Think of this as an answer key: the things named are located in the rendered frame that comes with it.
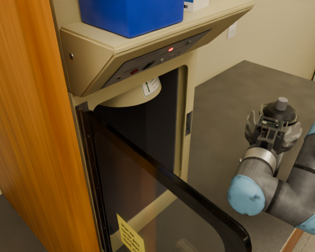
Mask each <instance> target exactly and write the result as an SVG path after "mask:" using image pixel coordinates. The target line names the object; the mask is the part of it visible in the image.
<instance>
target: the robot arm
mask: <svg viewBox="0 0 315 252"><path fill-rule="evenodd" d="M288 123H289V122H287V124H286V127H285V130H284V131H282V128H283V125H284V121H282V120H278V119H275V118H271V117H267V116H263V115H261V114H260V116H259V118H258V120H257V122H255V112H254V111H253V110H252V111H251V113H250V114H249V116H248V117H247V120H246V126H245V138H246V140H247V141H248V142H249V144H250V146H249V147H248V149H247V151H246V152H245V154H244V156H243V158H242V159H241V158H240V159H239V160H238V162H239V163H240V164H239V166H238V168H237V171H236V173H235V175H234V177H233V178H232V179H231V182H230V186H229V188H228V191H227V200H228V203H229V204H230V206H231V207H232V208H233V209H234V210H235V211H237V212H238V213H240V214H242V215H249V216H255V215H257V214H259V213H260V212H261V211H262V212H266V213H268V214H270V215H272V216H274V217H276V218H278V219H280V220H282V221H284V222H286V223H288V224H290V225H292V226H293V227H294V228H298V229H300V230H302V231H305V232H307V233H309V234H311V235H315V122H314V123H313V124H312V125H311V127H310V129H309V131H308V133H307V135H306V136H305V137H304V142H303V144H302V147H301V149H300V151H299V154H298V156H297V158H296V160H295V163H294V165H293V167H292V169H291V172H290V174H289V176H288V178H287V181H286V182H285V181H283V180H280V179H277V178H275V177H273V175H274V172H275V168H276V165H277V155H279V154H281V153H283V152H287V151H289V150H291V149H292V148H293V147H294V145H295V144H296V142H297V141H298V139H299V138H300V136H301V134H302V128H300V127H301V123H300V122H298V123H296V124H295V126H294V127H293V128H292V130H291V131H289V132H287V133H286V134H285V132H286V129H287V126H288ZM281 133H282V135H281Z"/></svg>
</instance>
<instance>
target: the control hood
mask: <svg viewBox="0 0 315 252"><path fill-rule="evenodd" d="M254 5H255V2H254V0H209V4H208V6H207V7H204V8H202V9H200V10H197V11H195V12H189V11H183V21H182V22H179V23H176V24H173V25H170V26H167V27H164V28H161V29H157V30H154V31H151V32H148V33H145V34H142V35H139V36H136V37H133V38H128V37H125V36H122V35H119V34H116V33H113V32H110V31H107V30H104V29H101V28H99V27H96V26H93V25H90V24H87V23H84V22H83V21H81V22H76V23H72V24H68V25H64V26H61V28H60V29H59V32H60V37H61V42H62V47H63V52H64V57H65V63H66V68H67V73H68V78H69V83H70V88H71V92H72V93H73V94H75V95H77V96H78V97H80V98H83V97H86V96H88V95H90V94H92V93H95V92H97V91H99V90H102V89H103V88H102V87H103V86H104V85H105V83H106V82H107V81H108V80H109V79H110V78H111V77H112V76H113V74H114V73H115V72H116V71H117V70H118V69H119V68H120V67H121V66H122V64H123V63H124V62H127V61H129V60H132V59H134V58H137V57H140V56H142V55H145V54H147V53H150V52H153V51H155V50H158V49H161V48H163V47H166V46H168V45H171V44H174V43H176V42H179V41H181V40H184V39H187V38H189V37H192V36H195V35H197V34H200V33H202V32H205V31H208V30H210V29H211V30H210V31H209V32H208V33H207V34H206V35H204V36H203V37H202V38H201V39H200V40H199V41H197V42H196V43H195V44H194V45H193V46H192V47H190V48H189V49H188V50H187V51H186V52H184V53H183V54H186V53H188V52H190V51H193V50H195V49H197V48H200V47H202V46H204V45H207V44H209V43H210V42H211V41H212V40H214V39H215V38H216V37H217V36H219V35H220V34H221V33H222V32H224V31H225V30H226V29H227V28H229V27H230V26H231V25H232V24H234V23H235V22H236V21H237V20H239V19H240V18H241V17H242V16H244V15H245V14H246V13H247V12H249V11H250V10H251V9H252V8H254ZM183 54H182V55H183ZM101 88H102V89H101Z"/></svg>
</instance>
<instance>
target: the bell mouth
mask: <svg viewBox="0 0 315 252"><path fill-rule="evenodd" d="M161 88H162V85H161V82H160V80H159V78H158V77H156V78H154V79H152V80H149V81H147V82H145V83H143V84H141V85H139V86H136V87H134V88H132V89H130V90H128V91H126V92H123V93H121V94H119V95H117V96H115V97H113V98H111V99H108V100H106V101H104V102H102V103H100V104H99V105H101V106H106V107H131V106H136V105H140V104H143V103H145V102H148V101H150V100H151V99H153V98H154V97H156V96H157V95H158V94H159V93H160V91H161Z"/></svg>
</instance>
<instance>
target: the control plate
mask: <svg viewBox="0 0 315 252"><path fill-rule="evenodd" d="M210 30H212V29H209V30H207V31H204V32H202V33H199V34H196V35H194V36H191V37H188V38H186V39H183V40H181V41H178V42H175V43H173V44H170V45H168V46H165V47H162V48H160V49H157V50H154V51H152V52H149V53H147V54H144V55H141V56H139V57H136V58H134V59H131V60H128V61H126V62H124V63H123V64H122V65H121V67H120V68H119V69H118V70H117V71H116V72H115V73H114V74H113V76H112V77H111V78H110V79H109V80H108V81H107V82H106V83H105V85H104V86H103V87H102V88H101V89H103V88H105V87H108V86H110V85H112V84H115V83H117V82H119V81H122V80H124V79H126V78H129V77H131V76H133V75H136V74H138V73H140V72H143V71H145V70H147V69H150V68H152V67H154V66H157V65H159V64H161V63H164V62H166V61H168V60H171V59H173V58H175V57H178V56H180V55H182V54H183V53H185V52H186V51H187V50H188V49H189V48H190V47H192V46H193V45H194V44H195V43H196V42H197V41H199V40H200V39H201V38H202V37H203V36H205V35H206V34H207V33H208V32H209V31H210ZM188 41H190V42H189V43H188V44H185V43H187V42H188ZM171 48H173V49H172V50H171V51H168V50H169V49H171ZM180 51H182V54H180V53H178V52H180ZM172 54H173V55H172ZM170 55H172V56H173V58H171V57H169V56H170ZM162 58H163V62H161V61H159V60H161V59H162ZM155 60H156V61H155ZM153 61H155V62H154V63H153V64H152V65H151V66H150V67H149V68H147V69H144V70H142V69H143V68H144V67H145V66H146V65H147V64H148V63H151V62H153ZM136 69H138V72H137V73H135V74H133V75H131V74H130V73H131V72H132V71H134V70H136ZM120 76H122V77H121V78H120V79H116V78H118V77H120Z"/></svg>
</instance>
